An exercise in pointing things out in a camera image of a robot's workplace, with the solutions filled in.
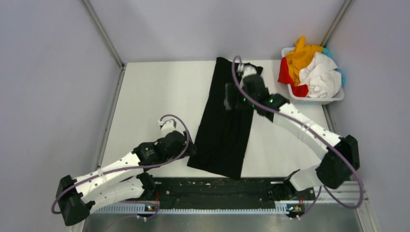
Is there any black t-shirt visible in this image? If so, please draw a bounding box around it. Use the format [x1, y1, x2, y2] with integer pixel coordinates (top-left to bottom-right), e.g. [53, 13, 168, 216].
[187, 57, 254, 179]

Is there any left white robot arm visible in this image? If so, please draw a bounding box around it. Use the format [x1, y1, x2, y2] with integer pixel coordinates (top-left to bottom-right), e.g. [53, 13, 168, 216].
[52, 130, 196, 226]

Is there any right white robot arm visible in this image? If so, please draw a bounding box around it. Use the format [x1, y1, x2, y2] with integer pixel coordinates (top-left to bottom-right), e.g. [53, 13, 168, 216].
[224, 74, 360, 199]

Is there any red t-shirt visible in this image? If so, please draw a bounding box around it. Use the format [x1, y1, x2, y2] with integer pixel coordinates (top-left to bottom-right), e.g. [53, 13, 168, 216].
[278, 57, 309, 97]

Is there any white laundry basket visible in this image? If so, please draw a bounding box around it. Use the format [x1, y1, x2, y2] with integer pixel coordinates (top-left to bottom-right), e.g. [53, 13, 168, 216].
[278, 47, 344, 105]

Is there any white t-shirt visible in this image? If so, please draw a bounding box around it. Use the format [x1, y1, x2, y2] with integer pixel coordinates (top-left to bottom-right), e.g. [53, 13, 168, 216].
[299, 52, 342, 98]

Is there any teal t-shirt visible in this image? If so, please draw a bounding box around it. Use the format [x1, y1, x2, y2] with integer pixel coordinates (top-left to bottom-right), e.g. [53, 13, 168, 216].
[322, 47, 347, 87]

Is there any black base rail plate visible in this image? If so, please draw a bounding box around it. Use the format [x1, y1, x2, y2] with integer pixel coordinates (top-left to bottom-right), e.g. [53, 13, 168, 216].
[137, 177, 315, 210]

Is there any right aluminium frame post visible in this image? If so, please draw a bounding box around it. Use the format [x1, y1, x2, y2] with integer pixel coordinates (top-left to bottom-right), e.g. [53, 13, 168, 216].
[321, 0, 354, 47]

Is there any aluminium frame post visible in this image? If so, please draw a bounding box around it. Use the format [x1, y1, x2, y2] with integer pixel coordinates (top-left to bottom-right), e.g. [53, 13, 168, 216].
[321, 0, 354, 47]
[80, 0, 125, 70]

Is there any white slotted cable duct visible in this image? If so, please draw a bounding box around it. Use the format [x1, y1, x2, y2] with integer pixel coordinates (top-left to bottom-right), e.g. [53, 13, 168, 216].
[95, 203, 304, 215]

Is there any left aluminium frame post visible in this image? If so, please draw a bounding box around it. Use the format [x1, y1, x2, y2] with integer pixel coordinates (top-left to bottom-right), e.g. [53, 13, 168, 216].
[80, 0, 125, 70]

